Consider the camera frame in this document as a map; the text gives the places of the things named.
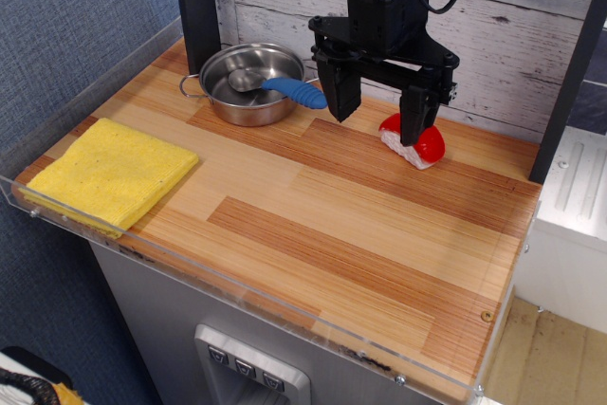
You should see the black left frame post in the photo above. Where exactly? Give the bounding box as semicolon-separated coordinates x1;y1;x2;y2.
178;0;221;74

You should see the black frame post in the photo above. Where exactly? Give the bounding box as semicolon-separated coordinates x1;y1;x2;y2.
178;0;221;74
528;0;606;184

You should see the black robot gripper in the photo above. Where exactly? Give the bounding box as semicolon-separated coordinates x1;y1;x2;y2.
308;0;460;146

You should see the black right frame post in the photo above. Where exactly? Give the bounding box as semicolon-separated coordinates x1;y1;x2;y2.
528;0;606;184

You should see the white metal side unit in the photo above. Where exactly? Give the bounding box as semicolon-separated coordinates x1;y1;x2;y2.
513;127;606;332

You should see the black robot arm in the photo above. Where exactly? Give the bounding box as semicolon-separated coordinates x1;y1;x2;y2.
309;0;460;146

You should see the grey cabinet with button panel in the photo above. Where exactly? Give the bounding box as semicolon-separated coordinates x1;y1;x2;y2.
92;245;435;404

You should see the blue handled metal spoon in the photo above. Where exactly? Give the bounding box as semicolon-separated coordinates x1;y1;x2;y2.
228;69;328;109

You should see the yellow towel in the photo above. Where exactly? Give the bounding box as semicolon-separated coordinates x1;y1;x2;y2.
21;118;198;239

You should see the clear acrylic table guard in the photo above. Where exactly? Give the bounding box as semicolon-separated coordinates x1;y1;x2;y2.
1;14;540;404

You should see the stainless steel pot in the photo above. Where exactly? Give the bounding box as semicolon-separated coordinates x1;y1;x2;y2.
182;43;328;127

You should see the red and white toy sushi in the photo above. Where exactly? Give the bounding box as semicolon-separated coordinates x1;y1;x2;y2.
378;114;446;171

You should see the black braided cable bundle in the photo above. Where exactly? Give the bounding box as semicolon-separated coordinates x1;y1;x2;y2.
0;346;84;405

